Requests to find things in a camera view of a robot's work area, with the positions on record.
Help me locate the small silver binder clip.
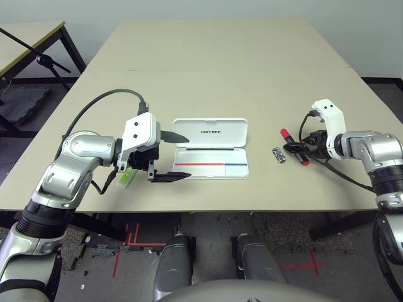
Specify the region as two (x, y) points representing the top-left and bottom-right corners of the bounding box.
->
(272, 146), (287, 164)

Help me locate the beige side table black frame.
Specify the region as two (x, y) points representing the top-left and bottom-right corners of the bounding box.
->
(0, 21), (86, 138)

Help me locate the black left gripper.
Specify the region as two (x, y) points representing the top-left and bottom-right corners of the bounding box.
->
(127, 131), (193, 184)

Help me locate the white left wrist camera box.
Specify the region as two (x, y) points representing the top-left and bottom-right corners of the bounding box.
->
(116, 112), (162, 172)

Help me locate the red and black marker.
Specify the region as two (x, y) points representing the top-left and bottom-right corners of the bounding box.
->
(280, 128), (310, 167)

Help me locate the red floor tape cross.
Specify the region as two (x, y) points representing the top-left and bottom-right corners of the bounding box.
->
(281, 251), (327, 277)

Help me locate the green highlighter pen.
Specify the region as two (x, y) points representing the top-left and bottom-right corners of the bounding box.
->
(115, 168), (138, 189)

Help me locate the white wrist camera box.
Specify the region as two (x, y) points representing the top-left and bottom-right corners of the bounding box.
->
(310, 99), (347, 158)
(116, 112), (162, 172)

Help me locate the black table foot bar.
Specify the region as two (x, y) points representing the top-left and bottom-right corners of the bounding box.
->
(310, 210), (383, 242)

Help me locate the grey robot torso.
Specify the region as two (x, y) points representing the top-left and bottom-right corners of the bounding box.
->
(150, 279), (346, 302)

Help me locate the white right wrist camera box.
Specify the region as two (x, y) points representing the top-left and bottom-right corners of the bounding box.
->
(310, 99), (347, 158)

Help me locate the grey robot left leg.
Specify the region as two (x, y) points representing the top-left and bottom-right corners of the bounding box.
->
(153, 234), (196, 299)

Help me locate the black foam mat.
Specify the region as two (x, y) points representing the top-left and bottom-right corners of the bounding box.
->
(0, 86), (51, 126)

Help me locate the white plastic pencil case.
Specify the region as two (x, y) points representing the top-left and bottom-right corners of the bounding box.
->
(172, 118), (250, 181)

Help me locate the black tripod stand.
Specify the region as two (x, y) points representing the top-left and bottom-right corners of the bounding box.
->
(0, 26), (72, 91)

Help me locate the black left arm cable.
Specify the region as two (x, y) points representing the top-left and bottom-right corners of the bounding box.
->
(61, 89), (149, 195)

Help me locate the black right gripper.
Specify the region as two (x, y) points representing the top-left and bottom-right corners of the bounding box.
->
(283, 130), (330, 158)

